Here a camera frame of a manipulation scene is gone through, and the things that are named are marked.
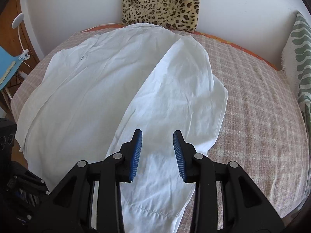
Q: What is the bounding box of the wooden door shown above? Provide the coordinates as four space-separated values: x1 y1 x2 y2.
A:
0 0 41 65

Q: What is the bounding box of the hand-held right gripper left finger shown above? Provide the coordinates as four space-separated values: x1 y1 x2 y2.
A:
31 129 142 233

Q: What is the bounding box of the leopard print cushion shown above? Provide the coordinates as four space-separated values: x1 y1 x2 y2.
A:
121 0 202 32

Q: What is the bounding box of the white clip lamp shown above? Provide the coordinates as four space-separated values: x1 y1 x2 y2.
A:
12 14 31 62

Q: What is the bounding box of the pink plaid blanket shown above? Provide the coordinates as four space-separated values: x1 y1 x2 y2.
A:
11 28 309 226

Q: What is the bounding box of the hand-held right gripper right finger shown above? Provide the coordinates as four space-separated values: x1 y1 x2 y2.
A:
172 130 285 233

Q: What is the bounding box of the green striped throw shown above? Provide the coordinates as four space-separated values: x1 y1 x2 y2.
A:
282 12 311 136

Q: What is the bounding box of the white long-sleeved shirt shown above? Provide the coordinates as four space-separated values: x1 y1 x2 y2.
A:
15 23 229 233

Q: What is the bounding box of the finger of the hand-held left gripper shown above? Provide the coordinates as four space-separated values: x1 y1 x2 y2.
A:
5 161 52 224

